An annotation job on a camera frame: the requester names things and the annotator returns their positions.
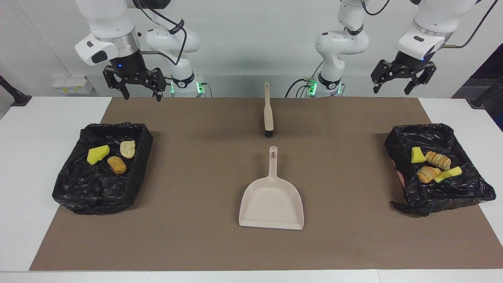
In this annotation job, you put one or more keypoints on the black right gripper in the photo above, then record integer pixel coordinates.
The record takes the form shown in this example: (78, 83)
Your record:
(131, 68)

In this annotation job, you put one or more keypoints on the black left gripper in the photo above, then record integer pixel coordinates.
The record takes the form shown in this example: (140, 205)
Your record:
(410, 63)

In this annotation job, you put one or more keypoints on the pale bread piece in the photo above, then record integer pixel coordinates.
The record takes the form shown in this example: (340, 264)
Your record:
(127, 149)

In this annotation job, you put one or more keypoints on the small yellow sponge wedge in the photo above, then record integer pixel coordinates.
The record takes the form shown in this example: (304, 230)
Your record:
(417, 156)

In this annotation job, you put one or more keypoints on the brown oval bread roll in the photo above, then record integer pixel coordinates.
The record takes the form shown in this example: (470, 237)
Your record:
(116, 165)

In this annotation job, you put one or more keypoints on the striped croissant piece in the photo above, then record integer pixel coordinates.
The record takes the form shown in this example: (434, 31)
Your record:
(438, 160)
(427, 174)

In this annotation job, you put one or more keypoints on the notched yellow sponge chunk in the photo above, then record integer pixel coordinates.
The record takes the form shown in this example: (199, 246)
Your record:
(448, 174)

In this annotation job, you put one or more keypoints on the beige hand brush black bristles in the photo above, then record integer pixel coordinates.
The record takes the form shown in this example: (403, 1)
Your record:
(268, 118)

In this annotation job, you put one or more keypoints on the beige plastic dustpan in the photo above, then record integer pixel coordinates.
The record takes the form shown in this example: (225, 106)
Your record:
(271, 204)

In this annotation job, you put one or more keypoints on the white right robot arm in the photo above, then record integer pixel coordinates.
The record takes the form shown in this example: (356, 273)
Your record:
(106, 23)

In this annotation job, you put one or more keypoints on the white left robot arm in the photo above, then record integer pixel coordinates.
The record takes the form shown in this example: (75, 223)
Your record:
(342, 43)

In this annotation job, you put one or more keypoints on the black bag lined pink bin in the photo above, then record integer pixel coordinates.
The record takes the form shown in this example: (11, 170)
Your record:
(436, 196)

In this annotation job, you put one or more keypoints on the brown paper table mat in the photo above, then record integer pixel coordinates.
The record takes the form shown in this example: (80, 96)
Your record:
(251, 251)

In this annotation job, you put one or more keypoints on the white wall socket box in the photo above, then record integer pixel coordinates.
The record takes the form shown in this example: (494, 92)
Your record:
(72, 84)

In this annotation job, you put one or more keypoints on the black camera stand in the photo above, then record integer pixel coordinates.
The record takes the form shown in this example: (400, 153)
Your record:
(487, 94)
(8, 84)

